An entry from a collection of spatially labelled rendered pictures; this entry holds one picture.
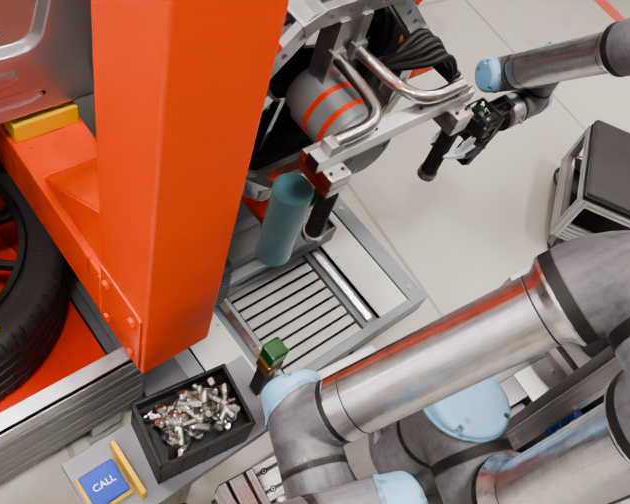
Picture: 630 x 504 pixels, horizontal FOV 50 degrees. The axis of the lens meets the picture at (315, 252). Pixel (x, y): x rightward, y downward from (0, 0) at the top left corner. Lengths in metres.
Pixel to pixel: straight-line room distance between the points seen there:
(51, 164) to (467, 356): 1.06
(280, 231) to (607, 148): 1.46
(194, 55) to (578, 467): 0.58
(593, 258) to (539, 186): 2.22
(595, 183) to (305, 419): 1.87
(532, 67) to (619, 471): 0.92
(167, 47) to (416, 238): 1.81
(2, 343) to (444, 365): 1.03
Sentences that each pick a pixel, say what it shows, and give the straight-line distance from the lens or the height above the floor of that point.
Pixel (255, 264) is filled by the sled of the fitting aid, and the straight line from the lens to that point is 2.03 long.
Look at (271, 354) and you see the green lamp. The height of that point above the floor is 0.66.
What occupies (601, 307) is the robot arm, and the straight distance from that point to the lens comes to 0.64.
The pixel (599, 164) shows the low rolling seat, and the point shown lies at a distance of 2.56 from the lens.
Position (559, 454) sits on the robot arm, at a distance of 0.77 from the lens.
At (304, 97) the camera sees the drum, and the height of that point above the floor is 0.89.
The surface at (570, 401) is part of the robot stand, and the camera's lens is 1.12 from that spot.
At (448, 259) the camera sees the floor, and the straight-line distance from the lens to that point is 2.44.
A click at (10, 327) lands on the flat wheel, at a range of 1.52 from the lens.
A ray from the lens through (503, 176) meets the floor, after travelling 2.81.
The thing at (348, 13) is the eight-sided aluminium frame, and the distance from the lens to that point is 1.31.
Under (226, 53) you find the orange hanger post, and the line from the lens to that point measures 0.79.
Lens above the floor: 1.85
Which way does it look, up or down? 54 degrees down
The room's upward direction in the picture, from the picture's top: 24 degrees clockwise
